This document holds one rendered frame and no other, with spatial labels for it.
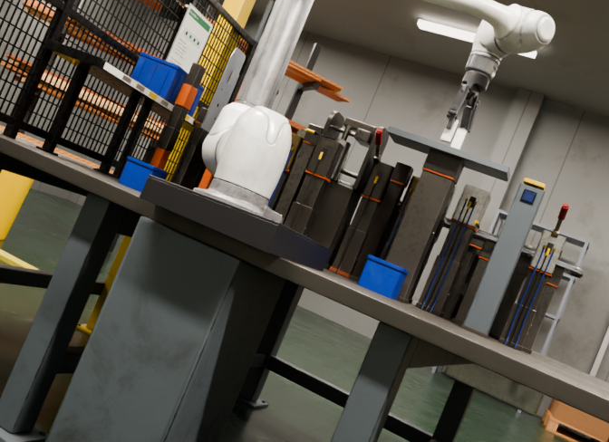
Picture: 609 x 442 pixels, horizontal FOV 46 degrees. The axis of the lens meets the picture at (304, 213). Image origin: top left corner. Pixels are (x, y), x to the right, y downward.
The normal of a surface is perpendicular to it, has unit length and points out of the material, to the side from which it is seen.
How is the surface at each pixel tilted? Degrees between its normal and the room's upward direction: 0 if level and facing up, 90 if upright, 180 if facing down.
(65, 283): 90
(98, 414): 90
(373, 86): 90
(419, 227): 90
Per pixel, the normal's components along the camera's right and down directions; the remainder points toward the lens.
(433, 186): -0.29, -0.15
